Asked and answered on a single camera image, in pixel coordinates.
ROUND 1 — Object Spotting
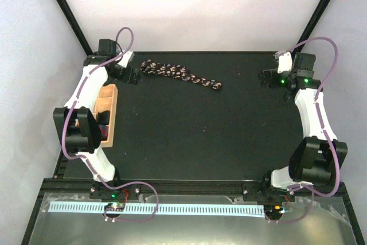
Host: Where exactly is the black floral patterned tie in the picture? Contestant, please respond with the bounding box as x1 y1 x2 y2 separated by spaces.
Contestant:
140 60 223 91

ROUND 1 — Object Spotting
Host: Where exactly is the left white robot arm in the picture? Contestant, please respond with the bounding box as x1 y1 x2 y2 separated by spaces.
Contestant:
53 39 139 199

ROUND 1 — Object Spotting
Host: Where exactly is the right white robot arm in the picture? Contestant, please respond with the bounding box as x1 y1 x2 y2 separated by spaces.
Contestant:
259 52 348 201

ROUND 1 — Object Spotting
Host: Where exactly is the wooden compartment box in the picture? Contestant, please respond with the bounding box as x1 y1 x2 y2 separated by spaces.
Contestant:
75 84 119 148

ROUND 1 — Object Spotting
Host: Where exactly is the dark rolled tie in box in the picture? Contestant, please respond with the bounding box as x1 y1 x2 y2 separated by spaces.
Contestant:
96 110 111 125

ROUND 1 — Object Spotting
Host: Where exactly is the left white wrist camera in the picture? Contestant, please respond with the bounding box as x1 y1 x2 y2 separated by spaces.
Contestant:
118 51 135 68

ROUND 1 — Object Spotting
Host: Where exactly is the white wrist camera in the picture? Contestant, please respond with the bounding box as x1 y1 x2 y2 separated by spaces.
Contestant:
274 50 292 73
118 51 135 68

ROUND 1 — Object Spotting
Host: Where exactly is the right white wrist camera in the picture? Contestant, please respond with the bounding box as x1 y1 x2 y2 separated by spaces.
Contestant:
274 50 292 73

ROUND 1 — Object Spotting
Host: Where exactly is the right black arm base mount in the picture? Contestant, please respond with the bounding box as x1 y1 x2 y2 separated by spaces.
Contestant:
241 181 295 204

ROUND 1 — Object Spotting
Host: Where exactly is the right black frame post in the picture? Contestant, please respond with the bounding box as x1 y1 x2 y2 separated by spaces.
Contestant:
296 0 349 45

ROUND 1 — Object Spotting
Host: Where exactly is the black frame post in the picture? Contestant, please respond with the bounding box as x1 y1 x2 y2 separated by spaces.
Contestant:
56 0 92 55
296 0 349 45

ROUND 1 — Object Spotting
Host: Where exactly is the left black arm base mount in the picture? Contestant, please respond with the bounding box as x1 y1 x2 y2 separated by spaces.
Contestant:
89 182 141 201

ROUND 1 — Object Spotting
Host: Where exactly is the left black frame post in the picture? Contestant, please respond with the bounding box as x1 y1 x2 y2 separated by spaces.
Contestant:
56 0 92 55

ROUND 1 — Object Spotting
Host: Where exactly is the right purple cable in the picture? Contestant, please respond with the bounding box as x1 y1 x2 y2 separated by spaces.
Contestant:
265 37 342 225

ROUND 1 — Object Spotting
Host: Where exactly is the purple cable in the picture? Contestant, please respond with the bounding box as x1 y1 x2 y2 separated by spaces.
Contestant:
265 37 342 225
60 26 159 224

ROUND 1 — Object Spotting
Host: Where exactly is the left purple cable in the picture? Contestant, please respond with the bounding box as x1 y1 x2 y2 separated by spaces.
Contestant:
60 26 159 224

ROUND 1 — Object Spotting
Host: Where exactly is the light blue slotted cable duct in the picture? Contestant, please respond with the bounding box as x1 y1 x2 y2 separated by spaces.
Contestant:
47 201 265 218

